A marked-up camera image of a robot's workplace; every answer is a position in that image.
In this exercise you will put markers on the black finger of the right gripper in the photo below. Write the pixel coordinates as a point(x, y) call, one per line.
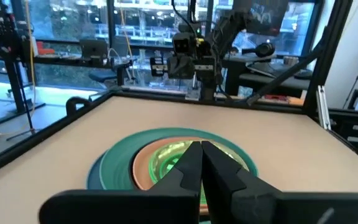
point(174, 67)
point(187, 67)

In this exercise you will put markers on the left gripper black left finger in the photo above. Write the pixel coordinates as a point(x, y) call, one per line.
point(135, 208)

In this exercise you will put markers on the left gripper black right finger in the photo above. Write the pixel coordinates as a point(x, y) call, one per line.
point(259, 208)

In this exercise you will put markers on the copper orange plastic plate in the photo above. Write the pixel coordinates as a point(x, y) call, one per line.
point(140, 169)

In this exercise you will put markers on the teal plastic plate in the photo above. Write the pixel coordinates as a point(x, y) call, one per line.
point(120, 161)

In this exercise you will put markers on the blue plastic plate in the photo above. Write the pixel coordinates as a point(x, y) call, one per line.
point(93, 177)

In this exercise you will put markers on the small clear green plate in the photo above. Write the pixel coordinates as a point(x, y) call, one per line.
point(169, 165)

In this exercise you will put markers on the large clear green plate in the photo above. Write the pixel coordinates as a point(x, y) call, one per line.
point(163, 152)

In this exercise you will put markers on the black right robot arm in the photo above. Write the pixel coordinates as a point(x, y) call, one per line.
point(225, 28)

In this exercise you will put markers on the silver laptop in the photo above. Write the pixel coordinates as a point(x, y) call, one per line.
point(266, 70)

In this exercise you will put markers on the black headphones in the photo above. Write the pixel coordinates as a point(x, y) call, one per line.
point(264, 49)

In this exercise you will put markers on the blue chair seat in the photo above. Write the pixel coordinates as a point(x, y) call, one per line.
point(104, 76)

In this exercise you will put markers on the dark office desk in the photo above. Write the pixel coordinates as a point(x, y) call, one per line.
point(275, 82)

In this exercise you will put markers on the black monitor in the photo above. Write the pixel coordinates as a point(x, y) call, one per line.
point(269, 18)

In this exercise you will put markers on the small dark monitor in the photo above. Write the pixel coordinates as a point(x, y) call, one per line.
point(93, 48)

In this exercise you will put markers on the grey cup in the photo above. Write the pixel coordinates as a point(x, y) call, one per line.
point(291, 60)

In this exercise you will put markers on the black computer mouse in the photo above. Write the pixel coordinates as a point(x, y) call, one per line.
point(303, 74)

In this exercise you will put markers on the black table corner clamp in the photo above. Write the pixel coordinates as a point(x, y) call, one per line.
point(75, 104)

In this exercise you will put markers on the red box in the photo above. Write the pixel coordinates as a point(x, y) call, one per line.
point(45, 49)

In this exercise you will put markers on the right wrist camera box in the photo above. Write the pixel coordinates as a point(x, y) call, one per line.
point(183, 43)

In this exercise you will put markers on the silver aluminium bracket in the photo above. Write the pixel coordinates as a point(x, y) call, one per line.
point(323, 107)

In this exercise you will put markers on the black aluminium table frame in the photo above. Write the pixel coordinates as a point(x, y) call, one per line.
point(325, 46)

